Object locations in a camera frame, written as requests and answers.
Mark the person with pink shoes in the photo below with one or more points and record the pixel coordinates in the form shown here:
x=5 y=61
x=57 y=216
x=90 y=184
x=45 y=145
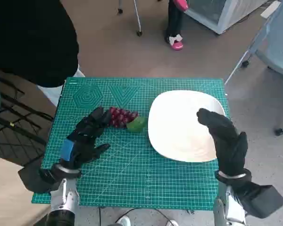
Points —
x=174 y=21

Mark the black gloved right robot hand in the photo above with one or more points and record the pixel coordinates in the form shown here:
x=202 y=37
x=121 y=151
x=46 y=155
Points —
x=228 y=146

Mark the white mesh cabinet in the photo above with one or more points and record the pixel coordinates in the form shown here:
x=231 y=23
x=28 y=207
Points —
x=214 y=14

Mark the white square plate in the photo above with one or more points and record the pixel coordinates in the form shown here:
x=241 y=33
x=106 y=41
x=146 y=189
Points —
x=179 y=122

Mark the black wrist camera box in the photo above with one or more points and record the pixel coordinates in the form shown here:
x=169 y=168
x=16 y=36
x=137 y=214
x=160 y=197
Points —
x=35 y=180
x=264 y=200

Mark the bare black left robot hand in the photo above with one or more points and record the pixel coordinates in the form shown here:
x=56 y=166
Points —
x=85 y=136

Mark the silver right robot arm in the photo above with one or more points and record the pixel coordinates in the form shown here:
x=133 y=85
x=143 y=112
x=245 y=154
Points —
x=231 y=207

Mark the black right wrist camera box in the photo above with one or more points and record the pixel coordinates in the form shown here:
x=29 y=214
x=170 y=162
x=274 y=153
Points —
x=264 y=200

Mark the white flat board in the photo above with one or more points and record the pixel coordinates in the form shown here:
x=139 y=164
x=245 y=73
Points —
x=270 y=10

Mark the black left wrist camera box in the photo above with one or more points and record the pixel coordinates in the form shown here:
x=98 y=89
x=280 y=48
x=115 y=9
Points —
x=35 y=180

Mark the metal frame with casters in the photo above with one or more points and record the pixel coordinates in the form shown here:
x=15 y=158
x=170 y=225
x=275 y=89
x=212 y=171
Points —
x=138 y=16

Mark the grey-blue chair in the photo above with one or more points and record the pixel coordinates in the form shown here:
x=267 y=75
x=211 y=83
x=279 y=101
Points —
x=278 y=47

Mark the red toy grape bunch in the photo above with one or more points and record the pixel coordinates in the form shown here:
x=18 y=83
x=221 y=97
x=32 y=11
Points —
x=121 y=117

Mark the light wooden board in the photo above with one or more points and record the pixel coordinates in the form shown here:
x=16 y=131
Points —
x=4 y=202

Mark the green cutting mat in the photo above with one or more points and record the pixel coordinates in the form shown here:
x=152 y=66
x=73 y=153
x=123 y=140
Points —
x=132 y=169

